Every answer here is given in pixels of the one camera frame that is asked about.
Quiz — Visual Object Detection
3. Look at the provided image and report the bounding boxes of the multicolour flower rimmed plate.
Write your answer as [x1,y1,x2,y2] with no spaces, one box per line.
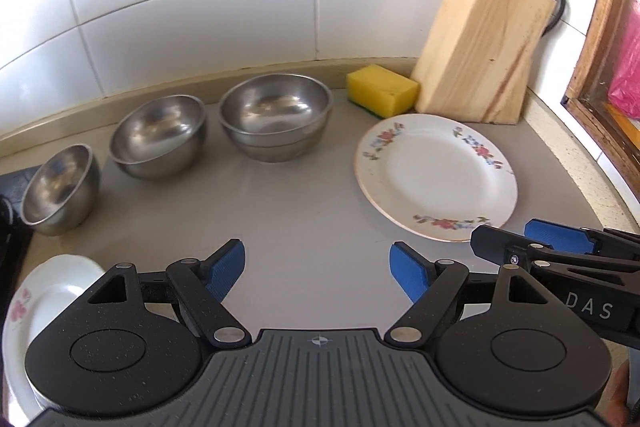
[354,114,518,243]

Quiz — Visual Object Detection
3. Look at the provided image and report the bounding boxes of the steel bowl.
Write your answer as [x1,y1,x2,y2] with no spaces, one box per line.
[20,144,101,236]
[218,72,333,162]
[108,94,208,180]

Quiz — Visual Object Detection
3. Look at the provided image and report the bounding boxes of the pink flower plate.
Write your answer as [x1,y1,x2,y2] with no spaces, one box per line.
[2,255,104,426]

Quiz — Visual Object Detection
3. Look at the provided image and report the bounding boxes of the pink plastic bag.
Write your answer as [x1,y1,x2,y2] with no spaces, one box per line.
[608,12,640,120]

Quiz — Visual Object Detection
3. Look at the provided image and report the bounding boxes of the yellow sponge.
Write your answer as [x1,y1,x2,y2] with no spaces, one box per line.
[346,64,420,118]

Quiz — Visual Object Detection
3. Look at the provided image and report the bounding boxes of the wooden knife block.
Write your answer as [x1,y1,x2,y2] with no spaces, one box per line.
[411,0,555,124]

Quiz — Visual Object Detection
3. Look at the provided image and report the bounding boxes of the black gas stove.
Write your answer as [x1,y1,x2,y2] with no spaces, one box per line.
[1,166,38,303]

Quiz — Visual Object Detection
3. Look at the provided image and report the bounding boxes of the wooden window frame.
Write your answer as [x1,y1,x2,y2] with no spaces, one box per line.
[562,0,639,196]

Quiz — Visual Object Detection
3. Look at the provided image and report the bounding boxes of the black scissors handle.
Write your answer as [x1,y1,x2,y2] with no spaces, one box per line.
[542,0,567,36]

